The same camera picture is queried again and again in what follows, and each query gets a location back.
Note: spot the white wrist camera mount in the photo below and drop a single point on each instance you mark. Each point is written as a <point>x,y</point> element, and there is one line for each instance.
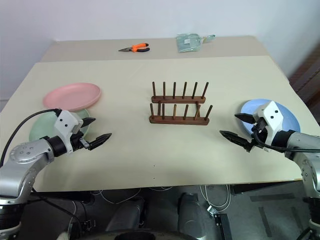
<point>65,122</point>
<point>271,116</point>

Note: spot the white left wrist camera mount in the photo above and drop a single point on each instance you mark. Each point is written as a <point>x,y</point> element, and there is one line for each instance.
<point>65,122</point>

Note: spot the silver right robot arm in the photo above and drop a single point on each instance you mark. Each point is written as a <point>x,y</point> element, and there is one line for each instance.
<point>303,147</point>

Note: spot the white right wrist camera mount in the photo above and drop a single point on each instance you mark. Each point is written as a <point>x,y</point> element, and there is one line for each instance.
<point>271,116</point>

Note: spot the dark rounded robot leg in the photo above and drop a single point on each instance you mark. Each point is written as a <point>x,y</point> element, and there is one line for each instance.
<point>191,215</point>
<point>127,217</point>

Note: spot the green plate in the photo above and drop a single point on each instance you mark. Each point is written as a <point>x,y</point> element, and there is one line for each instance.
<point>43,127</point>

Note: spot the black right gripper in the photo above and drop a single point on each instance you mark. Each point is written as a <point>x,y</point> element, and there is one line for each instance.
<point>258,130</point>

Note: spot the wooden dish rack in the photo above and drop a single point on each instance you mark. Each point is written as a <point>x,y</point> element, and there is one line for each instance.
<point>178,110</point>

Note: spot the dark rounded robot torso rim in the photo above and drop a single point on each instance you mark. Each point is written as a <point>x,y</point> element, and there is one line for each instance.
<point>125,235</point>

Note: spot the black floor box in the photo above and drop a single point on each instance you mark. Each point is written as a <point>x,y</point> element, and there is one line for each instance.
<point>222,226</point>

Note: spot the blue plate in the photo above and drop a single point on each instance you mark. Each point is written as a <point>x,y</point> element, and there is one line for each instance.
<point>290,117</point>

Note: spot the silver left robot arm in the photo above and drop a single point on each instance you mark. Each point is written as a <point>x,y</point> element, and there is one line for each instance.
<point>25,162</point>

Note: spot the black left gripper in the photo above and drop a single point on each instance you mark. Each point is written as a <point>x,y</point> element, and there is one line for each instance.
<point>79,140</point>

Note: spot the pink plate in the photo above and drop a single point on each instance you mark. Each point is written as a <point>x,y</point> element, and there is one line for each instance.
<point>72,96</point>

